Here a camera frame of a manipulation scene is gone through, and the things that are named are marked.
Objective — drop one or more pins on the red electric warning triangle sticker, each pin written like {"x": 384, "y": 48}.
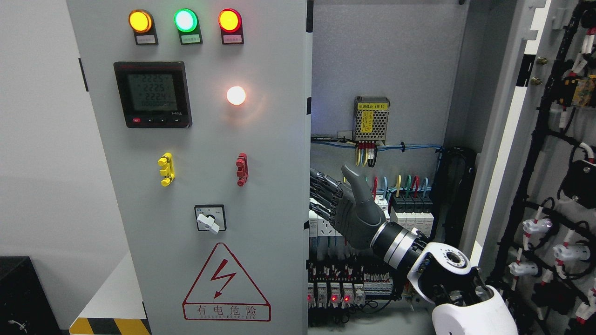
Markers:
{"x": 224, "y": 291}

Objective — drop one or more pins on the grey cabinet door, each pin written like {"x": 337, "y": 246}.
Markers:
{"x": 524, "y": 104}
{"x": 265, "y": 218}

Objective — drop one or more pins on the white socket breaker row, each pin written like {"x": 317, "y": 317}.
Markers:
{"x": 319, "y": 227}

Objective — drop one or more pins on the red indicator light left door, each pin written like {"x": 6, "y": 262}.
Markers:
{"x": 230, "y": 22}

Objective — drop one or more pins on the grey cabinet body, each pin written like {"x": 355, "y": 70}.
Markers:
{"x": 448, "y": 68}

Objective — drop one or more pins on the green indicator light left door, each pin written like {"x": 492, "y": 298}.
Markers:
{"x": 188, "y": 27}

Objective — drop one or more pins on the black box at left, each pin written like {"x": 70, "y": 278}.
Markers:
{"x": 24, "y": 309}

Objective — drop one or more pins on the yellow indicator light left door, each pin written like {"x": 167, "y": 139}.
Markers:
{"x": 143, "y": 27}

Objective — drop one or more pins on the lower relay terminal row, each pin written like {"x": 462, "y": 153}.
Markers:
{"x": 351, "y": 282}

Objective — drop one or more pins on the perforated metal power supply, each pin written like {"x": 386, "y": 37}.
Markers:
{"x": 371, "y": 118}

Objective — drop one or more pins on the black digital power meter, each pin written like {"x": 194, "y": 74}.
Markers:
{"x": 154, "y": 94}

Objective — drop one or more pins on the yellow terminal connector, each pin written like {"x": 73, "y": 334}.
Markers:
{"x": 167, "y": 170}

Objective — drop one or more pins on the red terminal connector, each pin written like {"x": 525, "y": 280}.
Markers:
{"x": 242, "y": 169}

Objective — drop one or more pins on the black surge protector block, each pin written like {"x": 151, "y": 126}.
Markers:
{"x": 412, "y": 212}

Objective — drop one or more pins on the white glowing indicator light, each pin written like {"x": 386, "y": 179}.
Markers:
{"x": 236, "y": 95}

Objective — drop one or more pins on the grey robotic right hand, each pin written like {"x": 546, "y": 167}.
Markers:
{"x": 350, "y": 209}

